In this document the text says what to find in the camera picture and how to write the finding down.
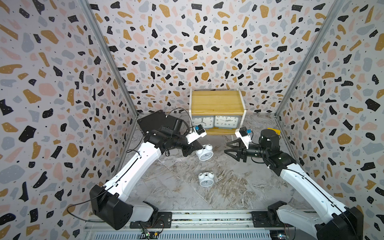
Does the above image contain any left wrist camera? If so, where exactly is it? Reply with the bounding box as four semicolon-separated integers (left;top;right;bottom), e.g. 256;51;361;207
186;125;207;144

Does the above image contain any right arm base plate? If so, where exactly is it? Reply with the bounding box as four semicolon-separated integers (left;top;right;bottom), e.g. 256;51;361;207
251;211;285;228

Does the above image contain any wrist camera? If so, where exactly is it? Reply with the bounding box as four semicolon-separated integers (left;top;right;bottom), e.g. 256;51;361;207
235;127;252;149
186;125;207;144

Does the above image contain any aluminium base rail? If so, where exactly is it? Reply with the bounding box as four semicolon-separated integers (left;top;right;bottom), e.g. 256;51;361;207
83;209;340;240

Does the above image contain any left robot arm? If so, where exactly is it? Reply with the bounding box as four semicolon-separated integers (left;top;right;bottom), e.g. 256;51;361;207
90;125;207;230

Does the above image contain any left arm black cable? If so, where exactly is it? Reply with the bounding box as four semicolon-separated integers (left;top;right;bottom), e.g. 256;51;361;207
65;194;106;223

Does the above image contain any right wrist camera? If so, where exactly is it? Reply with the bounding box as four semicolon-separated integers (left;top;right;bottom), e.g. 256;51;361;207
235;127;252;149

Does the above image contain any wooden two-tier shelf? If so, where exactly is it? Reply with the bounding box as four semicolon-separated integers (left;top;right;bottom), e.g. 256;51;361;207
189;89;247;136

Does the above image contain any grey rectangular alarm clock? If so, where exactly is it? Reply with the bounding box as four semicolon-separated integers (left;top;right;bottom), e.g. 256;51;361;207
214;116;240;129
192;116;215;129

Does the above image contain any black flat box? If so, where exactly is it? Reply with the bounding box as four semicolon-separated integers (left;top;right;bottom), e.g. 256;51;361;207
137;110;186;142

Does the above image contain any yellow triangular plastic piece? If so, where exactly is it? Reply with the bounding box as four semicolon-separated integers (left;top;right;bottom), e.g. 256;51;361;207
272;129;281;135

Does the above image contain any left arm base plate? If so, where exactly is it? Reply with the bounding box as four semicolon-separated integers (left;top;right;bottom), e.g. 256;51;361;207
130;212;173;229

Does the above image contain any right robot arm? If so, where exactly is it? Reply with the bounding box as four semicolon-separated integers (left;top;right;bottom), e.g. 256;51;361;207
225;127;364;240

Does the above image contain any white twin-bell alarm clock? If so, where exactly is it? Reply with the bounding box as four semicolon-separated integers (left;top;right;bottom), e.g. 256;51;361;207
196;144;214;161

